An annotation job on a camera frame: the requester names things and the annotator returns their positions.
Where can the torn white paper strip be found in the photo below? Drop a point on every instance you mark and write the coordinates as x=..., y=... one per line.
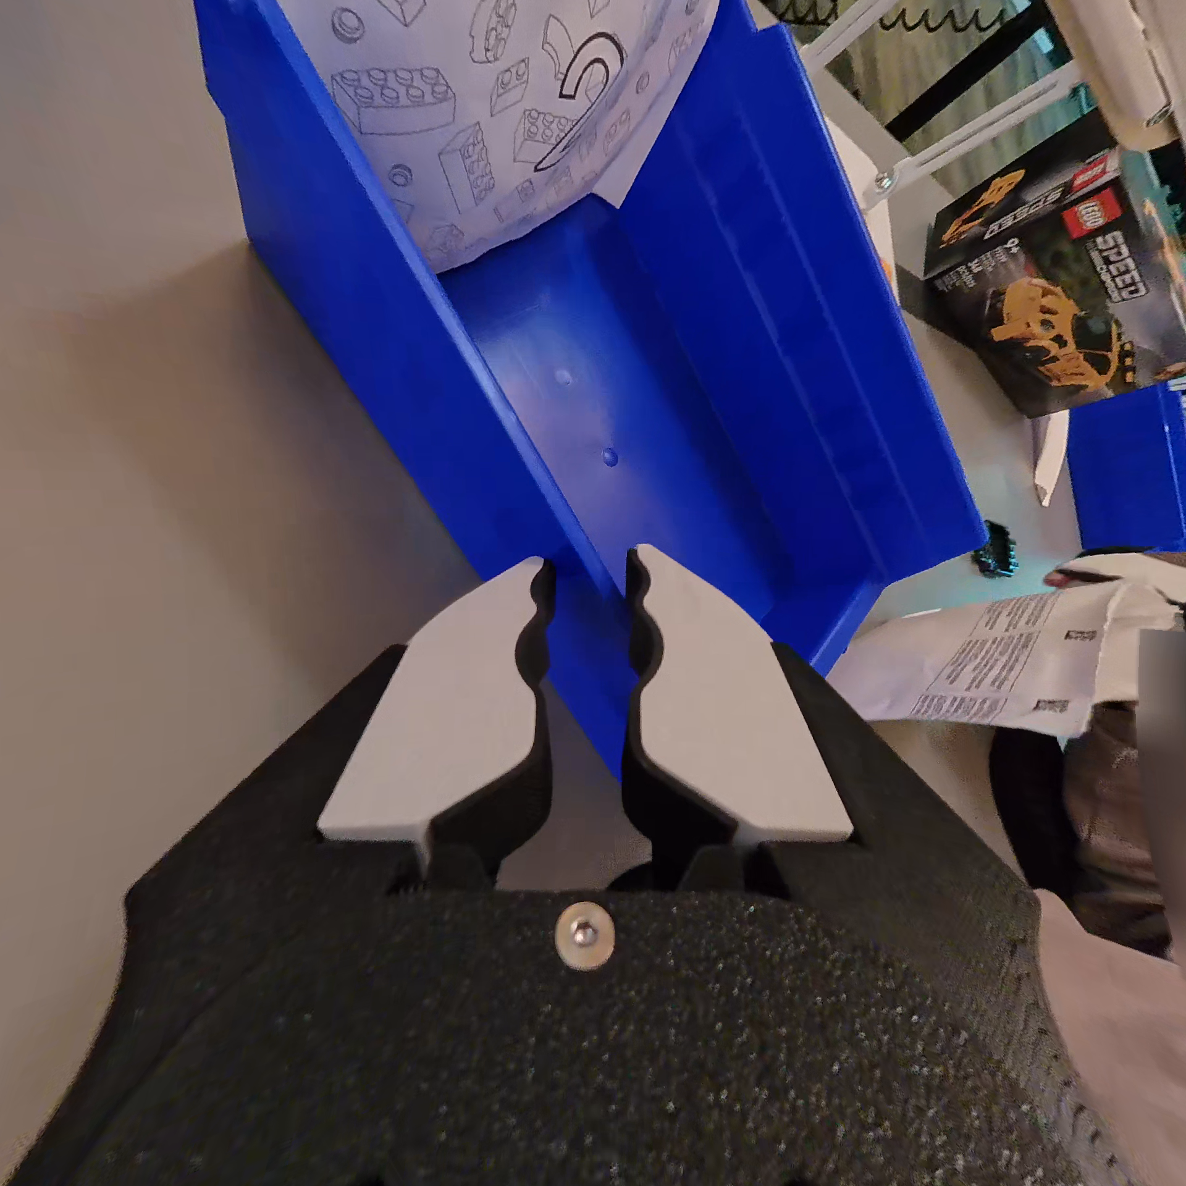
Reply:
x=1050, y=453

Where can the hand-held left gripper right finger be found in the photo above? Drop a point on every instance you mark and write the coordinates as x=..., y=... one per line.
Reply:
x=732, y=741

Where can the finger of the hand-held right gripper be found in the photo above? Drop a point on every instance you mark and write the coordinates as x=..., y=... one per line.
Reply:
x=1136, y=566

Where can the white brick-print paper bag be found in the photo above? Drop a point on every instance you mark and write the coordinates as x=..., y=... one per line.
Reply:
x=973, y=666
x=482, y=166

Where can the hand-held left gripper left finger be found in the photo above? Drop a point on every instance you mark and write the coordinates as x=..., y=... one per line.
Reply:
x=435, y=731

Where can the short blue storage bin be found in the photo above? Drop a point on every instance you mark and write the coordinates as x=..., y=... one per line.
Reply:
x=742, y=369

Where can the person's beige sweatshirt torso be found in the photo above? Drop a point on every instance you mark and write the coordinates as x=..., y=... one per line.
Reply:
x=1130, y=1064

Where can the toy car set box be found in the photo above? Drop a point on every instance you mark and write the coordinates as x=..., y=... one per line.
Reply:
x=1047, y=305

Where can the white book stand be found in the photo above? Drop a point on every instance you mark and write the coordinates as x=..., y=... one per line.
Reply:
x=1112, y=55

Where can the black LEGO chassis piece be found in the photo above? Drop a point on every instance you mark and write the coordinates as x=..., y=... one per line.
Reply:
x=996, y=547

